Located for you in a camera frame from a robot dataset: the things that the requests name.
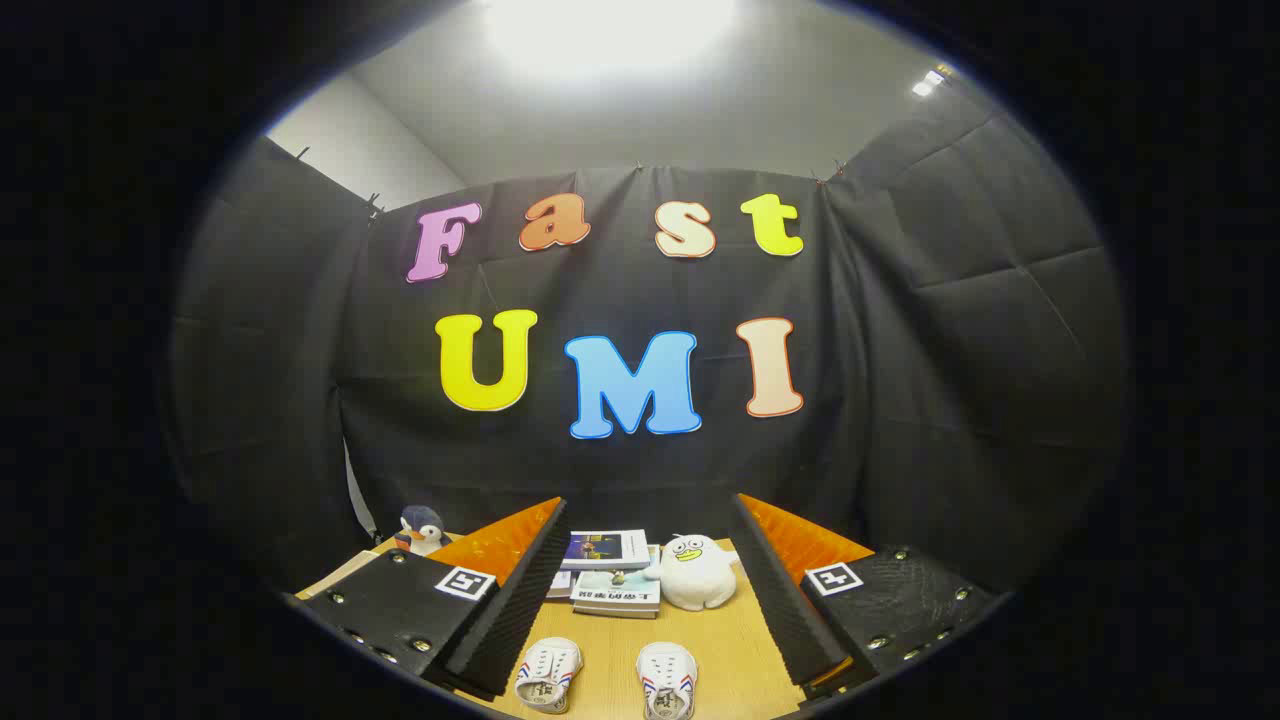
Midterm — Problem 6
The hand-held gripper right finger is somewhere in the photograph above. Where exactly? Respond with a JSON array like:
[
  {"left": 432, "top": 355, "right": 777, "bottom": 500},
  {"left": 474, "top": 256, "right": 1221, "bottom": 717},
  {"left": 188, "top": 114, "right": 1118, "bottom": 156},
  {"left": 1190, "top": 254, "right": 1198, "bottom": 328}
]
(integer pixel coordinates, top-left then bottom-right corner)
[{"left": 728, "top": 492, "right": 999, "bottom": 701}]

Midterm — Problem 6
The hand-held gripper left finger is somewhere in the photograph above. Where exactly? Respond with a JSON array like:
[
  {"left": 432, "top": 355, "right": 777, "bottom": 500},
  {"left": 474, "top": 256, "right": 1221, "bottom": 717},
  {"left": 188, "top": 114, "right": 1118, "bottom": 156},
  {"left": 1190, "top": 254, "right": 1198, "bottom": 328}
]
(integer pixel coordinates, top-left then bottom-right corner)
[{"left": 298, "top": 496, "right": 571, "bottom": 701}]

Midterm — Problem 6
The white striped canvas shoe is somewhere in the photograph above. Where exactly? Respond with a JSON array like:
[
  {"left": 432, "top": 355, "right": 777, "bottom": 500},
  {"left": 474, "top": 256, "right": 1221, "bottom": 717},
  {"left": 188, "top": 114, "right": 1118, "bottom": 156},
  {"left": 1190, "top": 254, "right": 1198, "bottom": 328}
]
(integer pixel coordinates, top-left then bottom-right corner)
[
  {"left": 636, "top": 641, "right": 699, "bottom": 720},
  {"left": 514, "top": 637, "right": 584, "bottom": 715}
]

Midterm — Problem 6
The cartoon cover book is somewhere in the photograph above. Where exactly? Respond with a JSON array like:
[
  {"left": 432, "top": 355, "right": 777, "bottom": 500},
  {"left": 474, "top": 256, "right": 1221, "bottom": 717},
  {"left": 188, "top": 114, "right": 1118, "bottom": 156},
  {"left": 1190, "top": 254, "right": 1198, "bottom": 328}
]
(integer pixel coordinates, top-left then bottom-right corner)
[{"left": 571, "top": 568, "right": 662, "bottom": 609}]

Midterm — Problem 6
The white duck plush toy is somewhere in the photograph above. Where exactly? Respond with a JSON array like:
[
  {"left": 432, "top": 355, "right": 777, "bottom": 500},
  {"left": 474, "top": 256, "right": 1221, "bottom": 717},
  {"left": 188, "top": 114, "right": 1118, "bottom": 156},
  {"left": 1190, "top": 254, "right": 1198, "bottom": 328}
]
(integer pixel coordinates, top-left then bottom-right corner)
[{"left": 645, "top": 533, "right": 741, "bottom": 612}]

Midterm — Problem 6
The blue cover book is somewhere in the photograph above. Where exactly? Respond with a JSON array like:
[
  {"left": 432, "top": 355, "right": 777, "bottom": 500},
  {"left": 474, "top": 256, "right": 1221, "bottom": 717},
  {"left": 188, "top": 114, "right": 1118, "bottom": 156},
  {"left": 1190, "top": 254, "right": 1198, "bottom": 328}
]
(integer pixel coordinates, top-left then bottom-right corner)
[{"left": 560, "top": 529, "right": 652, "bottom": 572}]

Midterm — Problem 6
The blue penguin plush toy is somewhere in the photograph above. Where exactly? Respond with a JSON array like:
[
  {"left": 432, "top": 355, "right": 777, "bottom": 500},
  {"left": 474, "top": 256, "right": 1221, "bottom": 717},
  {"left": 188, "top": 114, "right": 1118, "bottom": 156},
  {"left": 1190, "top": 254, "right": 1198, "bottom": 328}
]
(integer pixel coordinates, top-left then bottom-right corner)
[{"left": 393, "top": 505, "right": 453, "bottom": 558}]

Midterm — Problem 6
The black backdrop cloth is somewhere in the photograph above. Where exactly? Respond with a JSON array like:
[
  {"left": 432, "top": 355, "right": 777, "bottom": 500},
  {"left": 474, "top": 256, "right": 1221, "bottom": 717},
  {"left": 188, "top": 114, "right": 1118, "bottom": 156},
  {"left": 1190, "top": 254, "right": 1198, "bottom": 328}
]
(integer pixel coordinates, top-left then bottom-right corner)
[{"left": 165, "top": 80, "right": 1131, "bottom": 601}]

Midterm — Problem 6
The large ceiling light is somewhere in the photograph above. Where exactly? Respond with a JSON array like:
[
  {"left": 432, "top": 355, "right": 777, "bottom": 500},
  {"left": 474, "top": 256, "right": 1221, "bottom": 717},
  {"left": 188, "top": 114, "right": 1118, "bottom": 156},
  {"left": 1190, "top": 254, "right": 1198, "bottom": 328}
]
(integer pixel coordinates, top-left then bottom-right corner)
[{"left": 480, "top": 0, "right": 741, "bottom": 86}]

